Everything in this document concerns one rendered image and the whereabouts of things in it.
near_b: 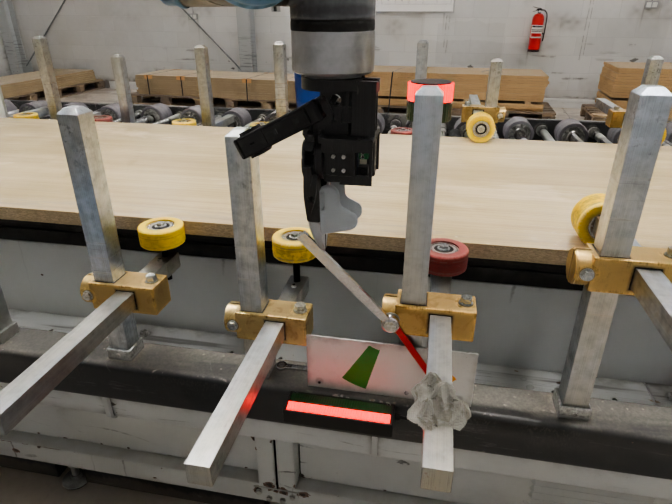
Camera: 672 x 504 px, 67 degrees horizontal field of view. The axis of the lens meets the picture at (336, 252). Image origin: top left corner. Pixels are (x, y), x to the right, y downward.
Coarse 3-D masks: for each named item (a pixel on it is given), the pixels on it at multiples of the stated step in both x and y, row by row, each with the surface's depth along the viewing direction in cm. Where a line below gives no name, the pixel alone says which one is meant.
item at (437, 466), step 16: (432, 288) 80; (448, 288) 80; (432, 320) 72; (448, 320) 72; (432, 336) 69; (448, 336) 69; (432, 352) 65; (448, 352) 65; (432, 368) 62; (448, 368) 62; (432, 432) 53; (448, 432) 53; (432, 448) 51; (448, 448) 51; (432, 464) 49; (448, 464) 49; (432, 480) 50; (448, 480) 49
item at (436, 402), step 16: (416, 384) 58; (432, 384) 59; (448, 384) 58; (416, 400) 57; (432, 400) 55; (448, 400) 56; (416, 416) 55; (432, 416) 54; (448, 416) 54; (464, 416) 54
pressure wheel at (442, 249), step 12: (432, 240) 85; (444, 240) 85; (456, 240) 86; (432, 252) 81; (444, 252) 82; (456, 252) 81; (468, 252) 82; (432, 264) 81; (444, 264) 80; (456, 264) 80; (444, 276) 81
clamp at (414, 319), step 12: (384, 300) 75; (396, 300) 75; (432, 300) 75; (444, 300) 75; (456, 300) 75; (396, 312) 74; (408, 312) 74; (420, 312) 74; (432, 312) 73; (444, 312) 73; (456, 312) 72; (468, 312) 72; (408, 324) 75; (420, 324) 74; (456, 324) 73; (468, 324) 73; (456, 336) 74; (468, 336) 74
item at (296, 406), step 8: (288, 408) 79; (296, 408) 79; (304, 408) 79; (312, 408) 79; (320, 408) 79; (328, 408) 79; (336, 408) 79; (344, 408) 79; (344, 416) 77; (352, 416) 77; (360, 416) 77; (368, 416) 77; (376, 416) 77; (384, 416) 77
